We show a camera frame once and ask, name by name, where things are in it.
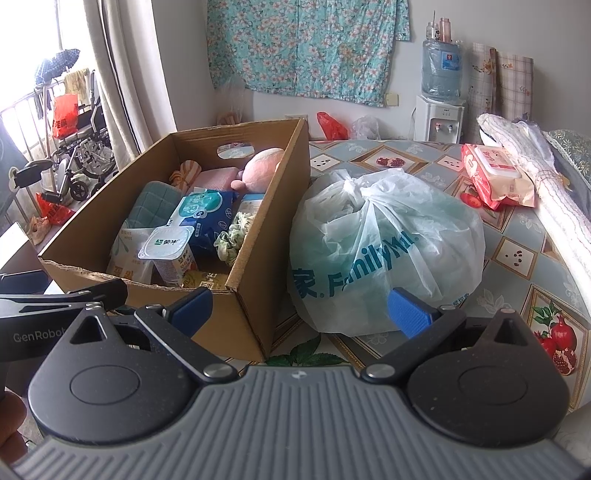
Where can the clear glass jar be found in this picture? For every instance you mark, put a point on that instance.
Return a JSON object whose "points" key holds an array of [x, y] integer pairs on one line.
{"points": [[432, 31]]}

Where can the blue paper box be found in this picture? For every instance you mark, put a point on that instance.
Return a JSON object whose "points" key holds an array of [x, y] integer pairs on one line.
{"points": [[251, 203]]}

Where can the teal towel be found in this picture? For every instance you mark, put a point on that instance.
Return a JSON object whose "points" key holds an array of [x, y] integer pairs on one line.
{"points": [[147, 203]]}

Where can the pink bottle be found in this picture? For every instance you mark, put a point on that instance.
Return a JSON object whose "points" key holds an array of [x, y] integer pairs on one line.
{"points": [[445, 30]]}

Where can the cream curtain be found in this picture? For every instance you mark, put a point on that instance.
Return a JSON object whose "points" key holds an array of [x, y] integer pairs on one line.
{"points": [[134, 69]]}

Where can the pink mesh sponge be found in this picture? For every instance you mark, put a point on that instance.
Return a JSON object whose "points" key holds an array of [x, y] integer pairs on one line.
{"points": [[217, 177]]}

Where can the green floral scrunchie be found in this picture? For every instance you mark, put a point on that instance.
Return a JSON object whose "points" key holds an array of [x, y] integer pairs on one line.
{"points": [[231, 240]]}

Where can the grey quilt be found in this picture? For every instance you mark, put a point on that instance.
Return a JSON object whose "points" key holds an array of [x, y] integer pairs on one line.
{"points": [[572, 180]]}

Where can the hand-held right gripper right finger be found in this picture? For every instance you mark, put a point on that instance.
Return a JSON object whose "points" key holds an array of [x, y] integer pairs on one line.
{"points": [[408, 316]]}

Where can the floral wall cloth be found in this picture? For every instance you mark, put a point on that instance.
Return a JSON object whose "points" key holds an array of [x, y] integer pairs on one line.
{"points": [[304, 46]]}

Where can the plaid oilcloth roll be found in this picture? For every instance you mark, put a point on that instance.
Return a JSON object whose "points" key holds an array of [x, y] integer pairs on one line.
{"points": [[515, 83]]}

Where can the yellow hanging towel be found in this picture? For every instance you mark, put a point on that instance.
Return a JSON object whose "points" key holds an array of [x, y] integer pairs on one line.
{"points": [[76, 85]]}

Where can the red hanging bag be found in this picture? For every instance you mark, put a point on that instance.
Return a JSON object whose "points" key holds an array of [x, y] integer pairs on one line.
{"points": [[64, 115]]}

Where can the circle print quilt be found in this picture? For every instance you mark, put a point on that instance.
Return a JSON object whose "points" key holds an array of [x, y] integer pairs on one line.
{"points": [[7, 152]]}

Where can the orange striped cloth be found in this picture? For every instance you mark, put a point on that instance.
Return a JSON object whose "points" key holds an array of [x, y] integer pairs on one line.
{"points": [[187, 171]]}

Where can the blue wet wipes pack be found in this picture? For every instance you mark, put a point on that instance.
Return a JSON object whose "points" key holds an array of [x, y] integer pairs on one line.
{"points": [[207, 221]]}

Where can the red plastic bag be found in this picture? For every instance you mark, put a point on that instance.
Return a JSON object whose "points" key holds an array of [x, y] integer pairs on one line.
{"points": [[330, 124]]}

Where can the pink plush toy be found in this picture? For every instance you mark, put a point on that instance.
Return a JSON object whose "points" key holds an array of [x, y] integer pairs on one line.
{"points": [[261, 168]]}

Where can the gold packet box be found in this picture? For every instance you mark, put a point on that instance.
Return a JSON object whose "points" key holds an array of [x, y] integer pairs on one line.
{"points": [[207, 279]]}

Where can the clear plastic bag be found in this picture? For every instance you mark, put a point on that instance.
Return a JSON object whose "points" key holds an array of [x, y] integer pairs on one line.
{"points": [[367, 128]]}

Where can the blue umbrella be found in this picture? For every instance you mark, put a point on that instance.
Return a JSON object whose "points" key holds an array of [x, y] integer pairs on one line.
{"points": [[57, 64]]}

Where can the pink wet wipes pack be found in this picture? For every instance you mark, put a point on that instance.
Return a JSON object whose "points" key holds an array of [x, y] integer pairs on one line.
{"points": [[498, 175]]}

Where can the white plastic shopping bag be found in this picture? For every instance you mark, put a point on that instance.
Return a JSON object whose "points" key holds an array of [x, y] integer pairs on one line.
{"points": [[392, 230]]}

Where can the white water dispenser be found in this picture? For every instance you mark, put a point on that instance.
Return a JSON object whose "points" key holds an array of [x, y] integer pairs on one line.
{"points": [[434, 120]]}

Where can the white quilted blanket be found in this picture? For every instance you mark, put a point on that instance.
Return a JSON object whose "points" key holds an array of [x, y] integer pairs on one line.
{"points": [[531, 170]]}

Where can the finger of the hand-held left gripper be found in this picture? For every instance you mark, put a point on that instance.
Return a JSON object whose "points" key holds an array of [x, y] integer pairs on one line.
{"points": [[106, 293]]}

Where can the person's left hand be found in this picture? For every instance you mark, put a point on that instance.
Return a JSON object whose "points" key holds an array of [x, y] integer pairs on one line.
{"points": [[9, 429]]}

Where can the blue water jug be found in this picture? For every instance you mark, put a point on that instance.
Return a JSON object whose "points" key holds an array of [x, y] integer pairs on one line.
{"points": [[441, 74]]}

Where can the white yogurt cup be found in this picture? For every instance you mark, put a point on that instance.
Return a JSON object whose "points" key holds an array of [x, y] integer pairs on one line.
{"points": [[166, 249]]}

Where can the floral oilcloth roll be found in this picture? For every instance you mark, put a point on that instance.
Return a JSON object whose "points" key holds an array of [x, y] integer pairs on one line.
{"points": [[482, 78]]}

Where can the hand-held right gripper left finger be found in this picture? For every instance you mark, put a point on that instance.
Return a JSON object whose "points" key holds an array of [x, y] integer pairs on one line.
{"points": [[191, 309]]}

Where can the white packet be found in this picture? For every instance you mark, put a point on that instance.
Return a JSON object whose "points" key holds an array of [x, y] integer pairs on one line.
{"points": [[122, 258]]}

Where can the cardboard box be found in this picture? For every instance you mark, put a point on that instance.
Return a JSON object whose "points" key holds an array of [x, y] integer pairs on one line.
{"points": [[258, 323]]}

